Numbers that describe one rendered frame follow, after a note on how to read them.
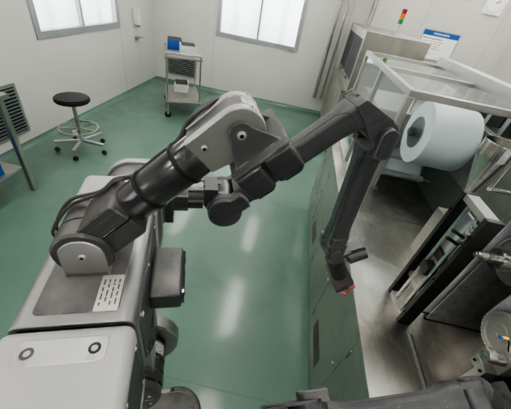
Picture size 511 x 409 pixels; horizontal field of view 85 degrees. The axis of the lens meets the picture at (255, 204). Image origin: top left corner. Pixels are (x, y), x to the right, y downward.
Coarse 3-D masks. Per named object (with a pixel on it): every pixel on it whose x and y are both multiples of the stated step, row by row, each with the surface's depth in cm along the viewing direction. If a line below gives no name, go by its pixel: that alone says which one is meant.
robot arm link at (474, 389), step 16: (448, 384) 63; (464, 384) 62; (480, 384) 62; (320, 400) 59; (352, 400) 62; (368, 400) 60; (384, 400) 59; (400, 400) 59; (416, 400) 60; (432, 400) 60; (448, 400) 60; (464, 400) 60; (480, 400) 60
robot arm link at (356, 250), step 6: (354, 240) 88; (360, 240) 87; (348, 246) 87; (354, 246) 86; (360, 246) 85; (336, 252) 81; (348, 252) 85; (354, 252) 86; (360, 252) 86; (366, 252) 86; (330, 258) 83; (336, 258) 83; (342, 258) 83; (354, 258) 87; (360, 258) 87; (366, 258) 88
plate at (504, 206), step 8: (504, 176) 131; (488, 184) 139; (504, 184) 130; (480, 192) 143; (488, 192) 138; (496, 192) 133; (488, 200) 137; (496, 200) 132; (504, 200) 128; (496, 208) 131; (504, 208) 127; (496, 216) 130; (504, 216) 126
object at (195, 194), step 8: (200, 184) 62; (184, 192) 60; (192, 192) 61; (200, 192) 61; (176, 200) 60; (184, 200) 60; (192, 200) 61; (200, 200) 62; (168, 208) 60; (176, 208) 61; (184, 208) 61; (192, 208) 63; (200, 208) 64; (168, 216) 62
